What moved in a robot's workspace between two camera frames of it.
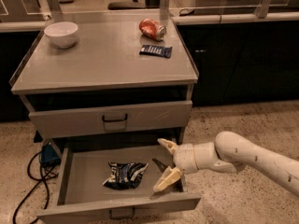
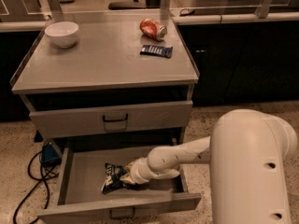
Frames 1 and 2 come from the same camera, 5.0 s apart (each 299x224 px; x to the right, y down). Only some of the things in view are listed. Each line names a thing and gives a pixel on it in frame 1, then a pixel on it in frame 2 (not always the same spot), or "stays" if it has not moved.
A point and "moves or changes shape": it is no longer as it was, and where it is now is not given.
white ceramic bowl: [63, 34] stays
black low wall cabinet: [243, 63] stays
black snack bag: [125, 175] moves or changes shape
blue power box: [49, 157] stays
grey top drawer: [105, 119] stays
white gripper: [184, 158] → [135, 172]
